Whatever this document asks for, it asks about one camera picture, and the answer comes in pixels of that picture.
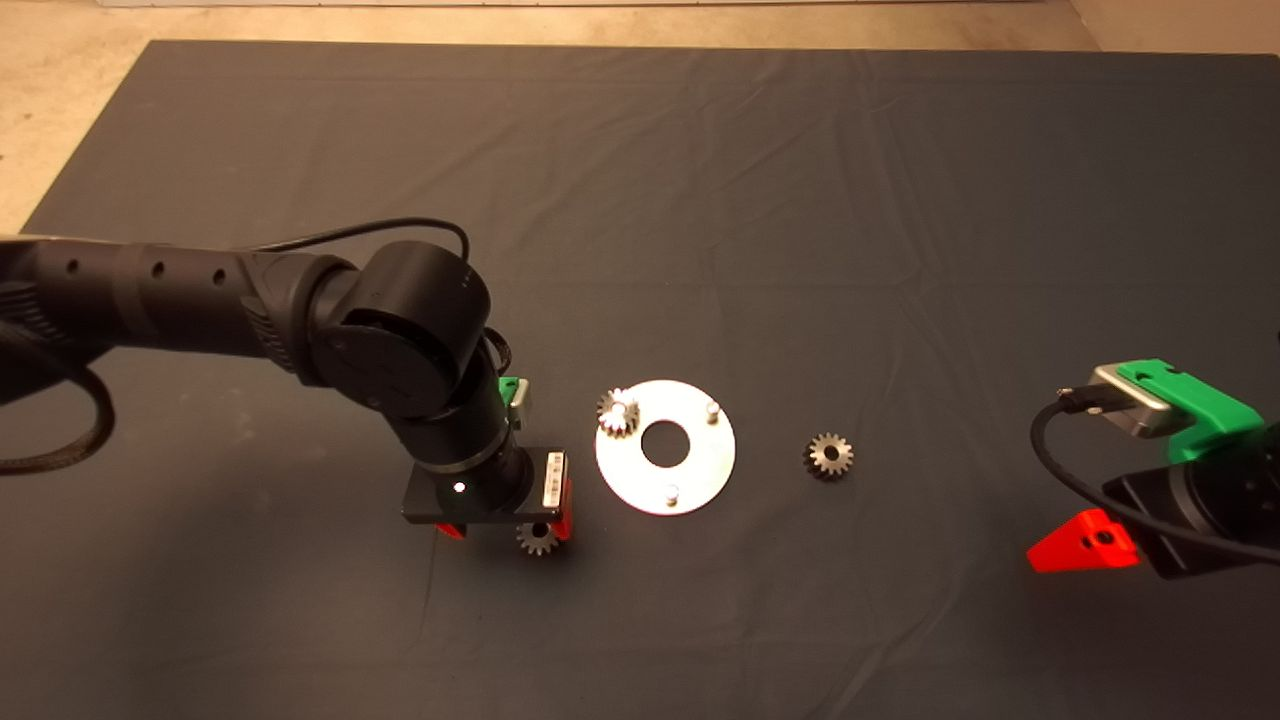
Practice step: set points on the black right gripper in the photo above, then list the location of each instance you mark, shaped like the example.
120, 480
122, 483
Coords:
1158, 525

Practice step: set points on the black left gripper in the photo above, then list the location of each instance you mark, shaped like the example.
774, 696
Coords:
545, 500

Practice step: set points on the small steel planetary gear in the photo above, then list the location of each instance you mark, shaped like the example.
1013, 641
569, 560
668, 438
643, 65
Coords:
815, 466
610, 425
538, 543

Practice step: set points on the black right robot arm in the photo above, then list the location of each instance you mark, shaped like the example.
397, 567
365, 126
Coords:
1250, 490

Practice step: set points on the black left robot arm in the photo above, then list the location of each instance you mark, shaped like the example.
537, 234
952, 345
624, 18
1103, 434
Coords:
200, 300

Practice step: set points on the round metal carrier plate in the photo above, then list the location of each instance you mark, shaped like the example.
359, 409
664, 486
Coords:
700, 480

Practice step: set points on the dark grey table cloth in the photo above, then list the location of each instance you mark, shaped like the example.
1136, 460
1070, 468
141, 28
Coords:
800, 200

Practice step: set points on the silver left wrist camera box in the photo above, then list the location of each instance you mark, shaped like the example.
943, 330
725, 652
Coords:
520, 410

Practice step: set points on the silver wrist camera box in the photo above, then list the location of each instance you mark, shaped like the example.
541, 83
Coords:
520, 410
1138, 405

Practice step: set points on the green left camera mount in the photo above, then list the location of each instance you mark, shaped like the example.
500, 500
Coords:
510, 385

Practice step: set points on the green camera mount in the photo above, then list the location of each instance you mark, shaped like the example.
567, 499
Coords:
1208, 410
510, 385

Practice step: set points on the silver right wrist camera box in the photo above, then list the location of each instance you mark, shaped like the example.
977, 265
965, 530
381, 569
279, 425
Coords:
1138, 405

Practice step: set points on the green right camera mount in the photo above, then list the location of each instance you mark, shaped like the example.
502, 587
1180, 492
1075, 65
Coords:
1208, 410

